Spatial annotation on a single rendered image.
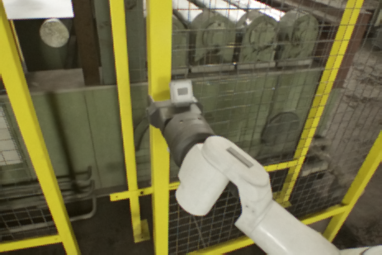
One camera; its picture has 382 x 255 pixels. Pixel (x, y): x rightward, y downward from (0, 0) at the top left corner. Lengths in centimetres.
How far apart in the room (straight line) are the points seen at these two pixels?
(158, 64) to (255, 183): 38
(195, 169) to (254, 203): 10
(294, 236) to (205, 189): 14
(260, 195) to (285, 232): 6
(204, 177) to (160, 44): 34
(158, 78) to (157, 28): 12
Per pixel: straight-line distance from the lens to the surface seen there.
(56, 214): 139
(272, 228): 40
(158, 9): 62
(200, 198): 43
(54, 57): 386
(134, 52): 160
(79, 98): 173
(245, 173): 39
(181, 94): 54
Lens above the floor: 165
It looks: 33 degrees down
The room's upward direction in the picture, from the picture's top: 4 degrees clockwise
